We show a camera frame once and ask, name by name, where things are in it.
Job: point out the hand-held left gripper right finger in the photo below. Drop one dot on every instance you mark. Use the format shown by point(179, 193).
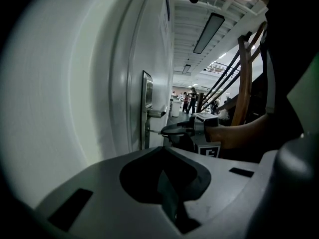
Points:
point(224, 195)

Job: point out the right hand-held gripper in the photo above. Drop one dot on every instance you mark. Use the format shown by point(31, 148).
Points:
point(199, 123)

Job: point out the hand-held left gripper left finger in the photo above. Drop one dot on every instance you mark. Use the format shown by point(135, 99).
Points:
point(99, 208)

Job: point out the white door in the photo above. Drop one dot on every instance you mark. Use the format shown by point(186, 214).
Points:
point(159, 78)

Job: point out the person's right forearm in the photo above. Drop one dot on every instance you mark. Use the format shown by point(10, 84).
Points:
point(239, 136)

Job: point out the silver door lock plate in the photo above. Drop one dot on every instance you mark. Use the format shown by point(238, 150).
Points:
point(144, 133)

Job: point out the white paper door notice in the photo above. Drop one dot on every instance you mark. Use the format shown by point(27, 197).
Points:
point(165, 26)

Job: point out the blue door sign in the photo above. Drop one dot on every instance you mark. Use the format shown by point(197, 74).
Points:
point(167, 4)

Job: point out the white bin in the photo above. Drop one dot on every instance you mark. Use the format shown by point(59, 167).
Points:
point(175, 108)

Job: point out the white fluffy bundle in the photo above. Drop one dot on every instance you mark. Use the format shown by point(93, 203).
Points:
point(223, 114)

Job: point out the short dark ceiling light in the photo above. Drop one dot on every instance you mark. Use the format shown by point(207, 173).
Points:
point(186, 69)

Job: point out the black stair railing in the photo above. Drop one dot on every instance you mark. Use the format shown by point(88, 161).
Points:
point(219, 83)

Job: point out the mezzanine balcony railing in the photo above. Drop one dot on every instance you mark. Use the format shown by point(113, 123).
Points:
point(219, 67)

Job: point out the wooden stair handrail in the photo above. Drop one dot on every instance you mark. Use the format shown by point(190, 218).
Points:
point(245, 78)

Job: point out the long dark ceiling light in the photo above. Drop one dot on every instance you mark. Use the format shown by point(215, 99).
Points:
point(208, 32)

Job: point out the person's black shirt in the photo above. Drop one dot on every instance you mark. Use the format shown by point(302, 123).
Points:
point(291, 34)

